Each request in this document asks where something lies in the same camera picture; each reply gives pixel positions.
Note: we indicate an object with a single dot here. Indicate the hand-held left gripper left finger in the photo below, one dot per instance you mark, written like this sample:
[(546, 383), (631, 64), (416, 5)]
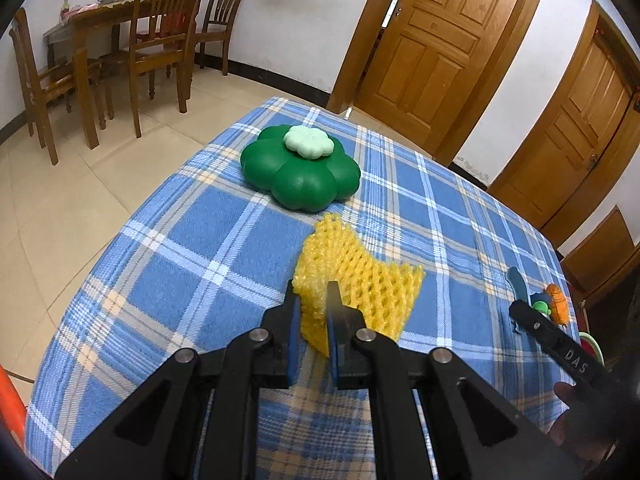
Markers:
[(295, 340)]

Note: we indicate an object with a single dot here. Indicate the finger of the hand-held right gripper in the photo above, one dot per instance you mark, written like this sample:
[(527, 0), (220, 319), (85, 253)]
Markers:
[(532, 322)]

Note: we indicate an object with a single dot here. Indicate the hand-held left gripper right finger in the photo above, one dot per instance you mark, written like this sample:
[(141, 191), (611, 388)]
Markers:
[(334, 350)]

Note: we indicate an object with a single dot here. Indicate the yellow foam fruit net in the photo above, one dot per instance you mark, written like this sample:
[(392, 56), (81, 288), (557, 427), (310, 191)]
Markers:
[(370, 285)]

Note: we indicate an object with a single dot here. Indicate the green flower-shaped bin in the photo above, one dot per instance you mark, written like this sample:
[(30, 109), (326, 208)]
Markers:
[(295, 170)]

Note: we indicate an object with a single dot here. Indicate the person's right hand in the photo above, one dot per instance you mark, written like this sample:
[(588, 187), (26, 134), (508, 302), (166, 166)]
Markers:
[(567, 395)]

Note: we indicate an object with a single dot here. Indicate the small orange and green object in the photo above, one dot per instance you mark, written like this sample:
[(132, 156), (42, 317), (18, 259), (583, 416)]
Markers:
[(556, 302)]

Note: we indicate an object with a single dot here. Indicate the red stool with green rim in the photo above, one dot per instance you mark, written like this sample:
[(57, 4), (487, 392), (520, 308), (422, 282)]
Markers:
[(594, 349)]

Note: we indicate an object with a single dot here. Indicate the teal plastic piece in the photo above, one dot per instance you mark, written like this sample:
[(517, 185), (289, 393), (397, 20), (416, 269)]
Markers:
[(516, 282)]

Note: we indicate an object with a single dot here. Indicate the low wooden cabinet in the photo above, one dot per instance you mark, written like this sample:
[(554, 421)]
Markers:
[(605, 255)]

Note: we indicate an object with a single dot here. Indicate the blue plaid tablecloth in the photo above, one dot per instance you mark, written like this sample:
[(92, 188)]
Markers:
[(200, 270)]

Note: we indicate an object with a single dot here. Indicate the wooden panel door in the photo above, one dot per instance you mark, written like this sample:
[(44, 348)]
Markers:
[(585, 135), (435, 45)]

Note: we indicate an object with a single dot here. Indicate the orange plastic object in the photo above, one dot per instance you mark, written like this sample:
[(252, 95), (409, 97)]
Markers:
[(11, 405)]

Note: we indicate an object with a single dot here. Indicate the wooden dining chair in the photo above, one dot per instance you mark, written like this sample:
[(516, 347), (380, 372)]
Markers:
[(222, 15), (45, 80), (160, 25)]

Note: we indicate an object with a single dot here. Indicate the wooden dining table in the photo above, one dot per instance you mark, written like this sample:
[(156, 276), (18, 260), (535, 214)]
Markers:
[(105, 15)]

